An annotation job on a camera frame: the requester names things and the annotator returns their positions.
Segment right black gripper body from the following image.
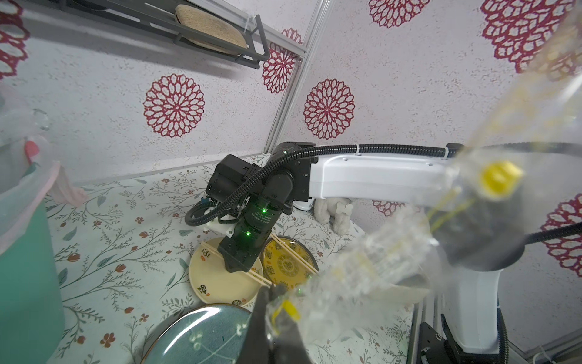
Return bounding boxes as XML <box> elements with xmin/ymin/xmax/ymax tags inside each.
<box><xmin>207</xmin><ymin>155</ymin><xmax>294</xmax><ymax>273</ymax></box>

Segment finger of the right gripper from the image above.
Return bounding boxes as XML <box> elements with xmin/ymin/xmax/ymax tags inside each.
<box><xmin>218</xmin><ymin>243</ymin><xmax>236</xmax><ymax>271</ymax></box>
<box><xmin>241</xmin><ymin>254</ymin><xmax>263</xmax><ymax>272</ymax></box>

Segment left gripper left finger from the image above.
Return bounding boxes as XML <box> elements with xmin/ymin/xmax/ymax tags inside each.
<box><xmin>236</xmin><ymin>287</ymin><xmax>273</xmax><ymax>364</ymax></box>

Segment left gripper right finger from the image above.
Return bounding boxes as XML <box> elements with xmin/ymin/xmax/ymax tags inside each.
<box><xmin>272</xmin><ymin>286</ymin><xmax>312</xmax><ymax>364</ymax></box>

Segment chopsticks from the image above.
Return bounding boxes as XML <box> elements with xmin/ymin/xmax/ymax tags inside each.
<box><xmin>199</xmin><ymin>240</ymin><xmax>274</xmax><ymax>288</ymax></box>
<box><xmin>270</xmin><ymin>233</ymin><xmax>319</xmax><ymax>275</ymax></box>

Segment clear wrapper with yellow dots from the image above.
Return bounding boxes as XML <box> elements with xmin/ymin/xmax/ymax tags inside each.
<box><xmin>265</xmin><ymin>2</ymin><xmax>581</xmax><ymax>344</ymax></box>

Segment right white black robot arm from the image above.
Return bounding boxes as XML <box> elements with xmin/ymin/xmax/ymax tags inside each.
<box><xmin>206</xmin><ymin>143</ymin><xmax>525</xmax><ymax>363</ymax></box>

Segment yellow patterned plate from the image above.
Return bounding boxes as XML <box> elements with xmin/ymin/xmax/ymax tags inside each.
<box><xmin>261</xmin><ymin>237</ymin><xmax>319</xmax><ymax>290</ymax></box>

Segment cream small plate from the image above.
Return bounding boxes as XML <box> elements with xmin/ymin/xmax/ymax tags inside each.
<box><xmin>188</xmin><ymin>238</ymin><xmax>262</xmax><ymax>307</ymax></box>

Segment dark green glass plate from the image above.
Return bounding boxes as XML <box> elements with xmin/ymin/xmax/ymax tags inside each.
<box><xmin>142</xmin><ymin>303</ymin><xmax>252</xmax><ymax>364</ymax></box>

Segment small white alarm clock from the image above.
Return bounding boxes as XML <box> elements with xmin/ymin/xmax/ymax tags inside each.
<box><xmin>293</xmin><ymin>199</ymin><xmax>315</xmax><ymax>212</ymax></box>

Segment grey husky plush toy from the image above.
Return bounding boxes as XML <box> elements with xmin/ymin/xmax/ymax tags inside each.
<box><xmin>314</xmin><ymin>197</ymin><xmax>353</xmax><ymax>236</ymax></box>

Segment floral table mat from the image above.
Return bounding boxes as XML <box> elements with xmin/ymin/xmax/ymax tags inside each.
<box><xmin>45</xmin><ymin>164</ymin><xmax>413</xmax><ymax>363</ymax></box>

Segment green trash bin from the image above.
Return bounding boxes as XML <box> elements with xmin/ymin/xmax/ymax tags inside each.
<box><xmin>1</xmin><ymin>203</ymin><xmax>65</xmax><ymax>363</ymax></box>

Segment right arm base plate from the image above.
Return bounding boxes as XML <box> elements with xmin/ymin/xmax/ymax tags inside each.
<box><xmin>410</xmin><ymin>307</ymin><xmax>509</xmax><ymax>364</ymax></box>

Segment grey wall shelf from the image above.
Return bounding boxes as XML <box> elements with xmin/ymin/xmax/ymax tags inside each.
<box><xmin>35</xmin><ymin>0</ymin><xmax>271</xmax><ymax>70</ymax></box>

